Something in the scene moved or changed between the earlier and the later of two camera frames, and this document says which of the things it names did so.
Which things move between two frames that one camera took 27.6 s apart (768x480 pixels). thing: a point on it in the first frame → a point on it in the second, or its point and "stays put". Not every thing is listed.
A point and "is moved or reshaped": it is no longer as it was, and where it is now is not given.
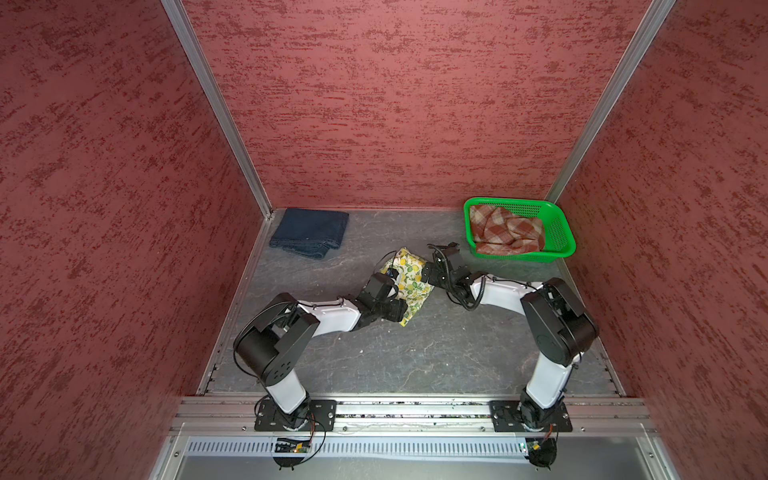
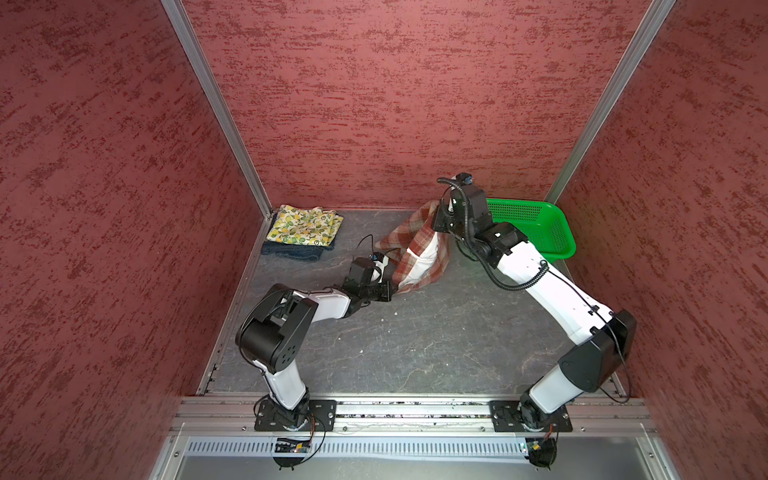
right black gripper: x=426 y=271 → x=440 y=222
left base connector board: x=288 y=445 stays put
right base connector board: x=541 y=452 stays put
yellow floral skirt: x=410 y=286 → x=305 y=225
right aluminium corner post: x=649 y=26 stays put
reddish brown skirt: x=496 y=231 is moved or reshaped
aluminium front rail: x=616 y=414 stays put
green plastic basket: x=558 y=238 stays put
